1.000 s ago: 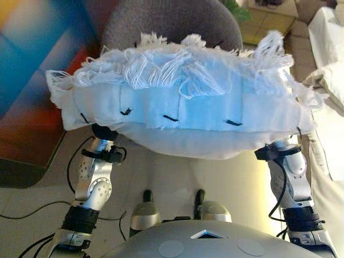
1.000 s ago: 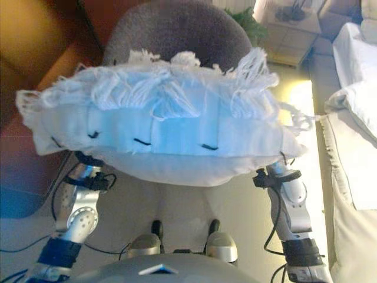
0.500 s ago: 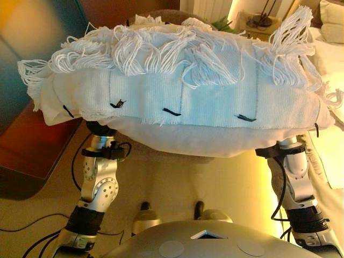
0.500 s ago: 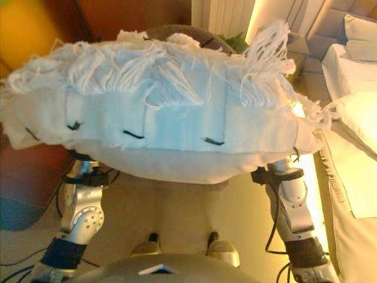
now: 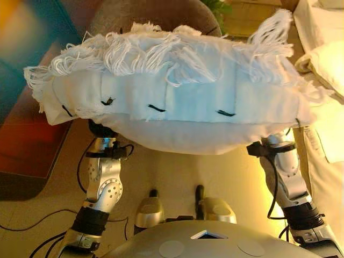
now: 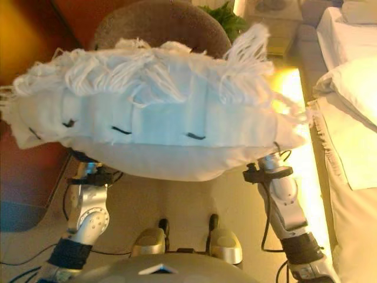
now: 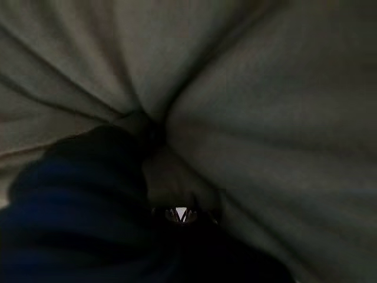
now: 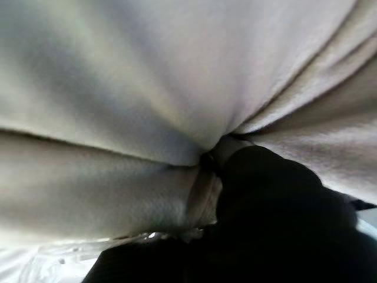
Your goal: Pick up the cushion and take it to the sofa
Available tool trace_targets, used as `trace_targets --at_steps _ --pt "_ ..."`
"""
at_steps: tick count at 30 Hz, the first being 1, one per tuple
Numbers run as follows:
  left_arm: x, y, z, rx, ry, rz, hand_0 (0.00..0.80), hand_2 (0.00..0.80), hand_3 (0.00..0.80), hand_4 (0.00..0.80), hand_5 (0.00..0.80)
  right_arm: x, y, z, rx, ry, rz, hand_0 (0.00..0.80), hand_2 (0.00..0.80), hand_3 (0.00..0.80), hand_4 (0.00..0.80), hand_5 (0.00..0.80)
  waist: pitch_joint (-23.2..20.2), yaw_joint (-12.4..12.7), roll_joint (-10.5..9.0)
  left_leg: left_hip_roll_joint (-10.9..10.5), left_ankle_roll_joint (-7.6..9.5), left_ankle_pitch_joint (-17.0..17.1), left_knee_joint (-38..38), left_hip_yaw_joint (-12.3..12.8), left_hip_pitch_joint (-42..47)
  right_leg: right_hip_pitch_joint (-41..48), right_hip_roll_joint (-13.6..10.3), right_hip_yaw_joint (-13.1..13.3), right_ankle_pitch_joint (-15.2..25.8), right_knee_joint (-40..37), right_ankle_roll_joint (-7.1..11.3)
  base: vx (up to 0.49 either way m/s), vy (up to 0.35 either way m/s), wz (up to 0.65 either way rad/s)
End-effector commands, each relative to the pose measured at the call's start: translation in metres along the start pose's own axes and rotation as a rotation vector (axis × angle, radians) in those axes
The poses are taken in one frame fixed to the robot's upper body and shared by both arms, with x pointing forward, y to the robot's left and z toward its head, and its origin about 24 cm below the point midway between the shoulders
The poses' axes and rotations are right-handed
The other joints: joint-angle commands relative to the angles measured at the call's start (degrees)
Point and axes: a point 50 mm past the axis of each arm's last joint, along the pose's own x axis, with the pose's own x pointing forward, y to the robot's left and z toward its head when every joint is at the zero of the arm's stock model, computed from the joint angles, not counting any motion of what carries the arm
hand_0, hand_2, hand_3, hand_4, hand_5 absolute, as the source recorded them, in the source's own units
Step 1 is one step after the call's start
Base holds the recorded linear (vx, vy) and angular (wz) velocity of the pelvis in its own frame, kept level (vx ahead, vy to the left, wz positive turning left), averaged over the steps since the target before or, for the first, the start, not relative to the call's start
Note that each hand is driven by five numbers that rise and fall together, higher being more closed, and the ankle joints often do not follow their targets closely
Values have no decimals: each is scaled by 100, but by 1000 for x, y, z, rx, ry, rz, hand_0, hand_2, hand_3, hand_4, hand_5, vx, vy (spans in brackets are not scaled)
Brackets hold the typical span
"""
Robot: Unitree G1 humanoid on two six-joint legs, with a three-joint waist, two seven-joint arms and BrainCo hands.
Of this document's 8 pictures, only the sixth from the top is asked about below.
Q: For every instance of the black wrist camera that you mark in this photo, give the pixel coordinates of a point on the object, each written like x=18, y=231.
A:
x=256, y=175
x=100, y=178

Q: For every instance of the dark right robot hand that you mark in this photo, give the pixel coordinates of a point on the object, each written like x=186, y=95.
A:
x=269, y=163

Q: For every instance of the grey fabric tub armchair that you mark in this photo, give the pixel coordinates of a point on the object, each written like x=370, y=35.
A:
x=162, y=23

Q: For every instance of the beige wooden nightstand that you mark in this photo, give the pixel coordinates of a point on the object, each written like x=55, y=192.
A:
x=279, y=35

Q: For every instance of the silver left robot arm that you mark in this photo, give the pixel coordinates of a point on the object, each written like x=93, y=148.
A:
x=88, y=206

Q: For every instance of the grey robot torso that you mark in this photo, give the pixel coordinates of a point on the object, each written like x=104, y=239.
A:
x=162, y=275

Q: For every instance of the white bed sheet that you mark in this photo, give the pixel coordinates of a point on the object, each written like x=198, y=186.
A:
x=347, y=38

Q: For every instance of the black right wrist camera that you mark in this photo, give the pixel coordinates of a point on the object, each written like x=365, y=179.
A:
x=256, y=175

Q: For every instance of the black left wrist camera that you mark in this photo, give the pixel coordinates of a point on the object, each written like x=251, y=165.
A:
x=100, y=178

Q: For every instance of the silver left robot leg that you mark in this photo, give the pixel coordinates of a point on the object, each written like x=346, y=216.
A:
x=148, y=241

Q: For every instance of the beige upholstered bed frame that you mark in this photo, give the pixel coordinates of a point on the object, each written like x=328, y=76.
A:
x=306, y=53

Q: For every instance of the green leafy potted plant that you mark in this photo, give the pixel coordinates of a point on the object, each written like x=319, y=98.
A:
x=229, y=22

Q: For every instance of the cream fringed throw blanket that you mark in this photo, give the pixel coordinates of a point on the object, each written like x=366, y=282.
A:
x=353, y=165

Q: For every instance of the white bed pillow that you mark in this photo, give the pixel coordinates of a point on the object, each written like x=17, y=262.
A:
x=362, y=11

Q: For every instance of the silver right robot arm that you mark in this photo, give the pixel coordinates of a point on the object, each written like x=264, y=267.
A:
x=285, y=203

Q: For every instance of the white folded duvet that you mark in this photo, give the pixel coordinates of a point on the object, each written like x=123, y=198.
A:
x=353, y=85

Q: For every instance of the dark left robot hand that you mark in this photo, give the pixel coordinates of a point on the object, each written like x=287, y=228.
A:
x=85, y=165

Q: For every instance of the white fringed square cushion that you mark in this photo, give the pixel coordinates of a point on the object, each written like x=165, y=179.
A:
x=162, y=118

